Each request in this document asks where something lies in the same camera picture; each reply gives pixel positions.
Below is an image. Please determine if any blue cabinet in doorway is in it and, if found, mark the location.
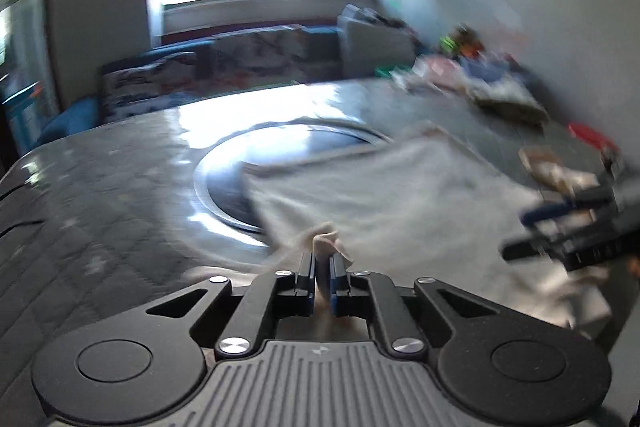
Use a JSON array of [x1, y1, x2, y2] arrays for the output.
[[2, 82, 49, 156]]

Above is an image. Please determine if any folded beige clothes stack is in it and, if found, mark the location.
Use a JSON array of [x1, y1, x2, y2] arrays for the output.
[[465, 72, 549, 127]]

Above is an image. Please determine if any pink garment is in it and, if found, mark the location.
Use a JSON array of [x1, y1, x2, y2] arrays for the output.
[[412, 55, 466, 91]]

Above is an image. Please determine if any round black induction cooktop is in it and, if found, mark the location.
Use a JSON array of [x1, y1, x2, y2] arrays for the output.
[[193, 118, 390, 234]]

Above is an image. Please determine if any green bowl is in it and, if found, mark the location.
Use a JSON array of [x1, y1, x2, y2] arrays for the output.
[[374, 65, 411, 78]]

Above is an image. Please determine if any grey pillow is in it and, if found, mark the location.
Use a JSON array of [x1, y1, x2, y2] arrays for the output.
[[337, 4, 416, 78]]

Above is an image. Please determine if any cream long-sleeve shirt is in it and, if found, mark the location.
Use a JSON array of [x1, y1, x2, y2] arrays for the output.
[[250, 127, 612, 336]]

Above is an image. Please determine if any blue sofa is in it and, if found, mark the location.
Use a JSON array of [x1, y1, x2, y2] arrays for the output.
[[36, 26, 342, 146]]

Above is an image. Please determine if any butterfly print cushion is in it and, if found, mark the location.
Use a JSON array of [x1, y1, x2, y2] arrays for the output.
[[210, 25, 309, 91], [101, 52, 198, 122]]

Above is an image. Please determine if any right butterfly print cushion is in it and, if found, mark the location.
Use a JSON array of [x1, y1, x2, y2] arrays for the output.
[[210, 25, 309, 91]]

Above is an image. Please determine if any left butterfly print cushion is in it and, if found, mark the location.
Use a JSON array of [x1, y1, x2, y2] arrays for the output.
[[101, 52, 198, 122]]

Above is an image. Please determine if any grey quilted star tablecloth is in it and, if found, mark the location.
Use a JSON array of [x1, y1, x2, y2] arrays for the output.
[[1, 80, 620, 426]]

